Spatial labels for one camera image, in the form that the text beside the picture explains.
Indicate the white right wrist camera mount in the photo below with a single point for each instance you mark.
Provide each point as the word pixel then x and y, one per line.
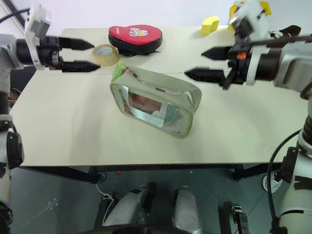
pixel 253 14

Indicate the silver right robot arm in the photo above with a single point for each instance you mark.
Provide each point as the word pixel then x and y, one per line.
pixel 290 65

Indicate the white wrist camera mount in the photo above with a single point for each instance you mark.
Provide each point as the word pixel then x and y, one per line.
pixel 36 22
pixel 253 14

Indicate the yellow foam block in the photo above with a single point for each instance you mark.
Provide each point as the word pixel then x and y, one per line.
pixel 208 25

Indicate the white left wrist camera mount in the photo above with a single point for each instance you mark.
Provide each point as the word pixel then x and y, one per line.
pixel 36 22

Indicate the clear packing tape roll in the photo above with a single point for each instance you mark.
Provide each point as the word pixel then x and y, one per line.
pixel 97 54

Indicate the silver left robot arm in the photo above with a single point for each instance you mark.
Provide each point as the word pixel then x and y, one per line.
pixel 6 48

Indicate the black table frame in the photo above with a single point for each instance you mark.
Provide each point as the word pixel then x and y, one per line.
pixel 73 174

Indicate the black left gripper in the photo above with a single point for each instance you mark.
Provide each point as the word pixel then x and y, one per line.
pixel 50 47

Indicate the beige clear-window toiletry bag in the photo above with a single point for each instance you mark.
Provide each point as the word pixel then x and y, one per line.
pixel 170 97

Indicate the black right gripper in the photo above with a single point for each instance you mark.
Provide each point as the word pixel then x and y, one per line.
pixel 240 65

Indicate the red and black punch pad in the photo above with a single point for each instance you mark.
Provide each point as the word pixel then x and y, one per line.
pixel 136 34

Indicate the green zipper pull charm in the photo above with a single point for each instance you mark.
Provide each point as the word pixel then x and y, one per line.
pixel 118 70

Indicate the silver robot leg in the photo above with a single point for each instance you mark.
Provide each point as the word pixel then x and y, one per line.
pixel 186 207
pixel 131 204

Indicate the black metal stand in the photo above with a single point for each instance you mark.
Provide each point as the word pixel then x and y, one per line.
pixel 237 217

